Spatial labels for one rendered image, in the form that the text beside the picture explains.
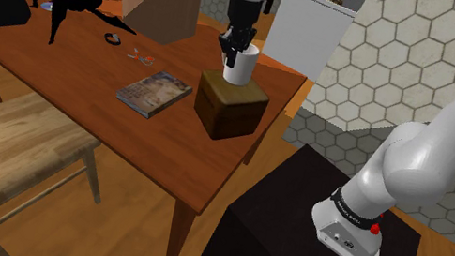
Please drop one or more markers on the white cup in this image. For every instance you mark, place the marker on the white cup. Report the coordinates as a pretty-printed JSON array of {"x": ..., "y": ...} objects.
[{"x": 244, "y": 68}]

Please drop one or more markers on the tan cardboard box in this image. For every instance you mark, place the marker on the tan cardboard box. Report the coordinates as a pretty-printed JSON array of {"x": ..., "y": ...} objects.
[{"x": 160, "y": 5}]

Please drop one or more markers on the grey paperback book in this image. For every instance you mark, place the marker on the grey paperback book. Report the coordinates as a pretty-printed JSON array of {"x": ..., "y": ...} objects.
[{"x": 154, "y": 93}]

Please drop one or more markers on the black robot stand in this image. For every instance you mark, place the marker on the black robot stand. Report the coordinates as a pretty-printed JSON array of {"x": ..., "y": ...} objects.
[{"x": 277, "y": 247}]

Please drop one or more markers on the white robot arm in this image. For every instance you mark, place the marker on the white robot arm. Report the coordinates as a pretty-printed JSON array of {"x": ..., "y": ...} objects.
[{"x": 432, "y": 148}]

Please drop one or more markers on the dark brown wooden box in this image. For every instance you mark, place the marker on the dark brown wooden box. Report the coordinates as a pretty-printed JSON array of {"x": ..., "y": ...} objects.
[{"x": 230, "y": 109}]

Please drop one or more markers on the small silver disc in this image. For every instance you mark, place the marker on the small silver disc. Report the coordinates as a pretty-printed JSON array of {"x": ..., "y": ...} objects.
[{"x": 46, "y": 6}]

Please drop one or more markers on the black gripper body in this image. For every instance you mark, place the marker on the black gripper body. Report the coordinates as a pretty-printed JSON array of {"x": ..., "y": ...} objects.
[{"x": 245, "y": 12}]

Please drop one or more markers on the small orange and white scissors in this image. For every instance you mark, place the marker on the small orange and white scissors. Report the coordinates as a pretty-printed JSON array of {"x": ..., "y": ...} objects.
[{"x": 144, "y": 59}]

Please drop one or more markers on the brown wooden table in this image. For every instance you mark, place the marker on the brown wooden table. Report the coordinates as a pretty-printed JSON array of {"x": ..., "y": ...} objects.
[{"x": 76, "y": 88}]

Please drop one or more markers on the white cabinet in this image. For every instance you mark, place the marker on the white cabinet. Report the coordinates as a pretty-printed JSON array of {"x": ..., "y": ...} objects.
[{"x": 303, "y": 33}]

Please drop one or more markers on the black reclining figure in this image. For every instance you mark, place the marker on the black reclining figure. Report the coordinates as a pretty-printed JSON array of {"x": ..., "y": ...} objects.
[{"x": 74, "y": 4}]

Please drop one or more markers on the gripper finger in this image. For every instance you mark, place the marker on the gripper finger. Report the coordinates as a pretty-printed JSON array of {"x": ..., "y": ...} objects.
[
  {"x": 248, "y": 39},
  {"x": 232, "y": 52}
]

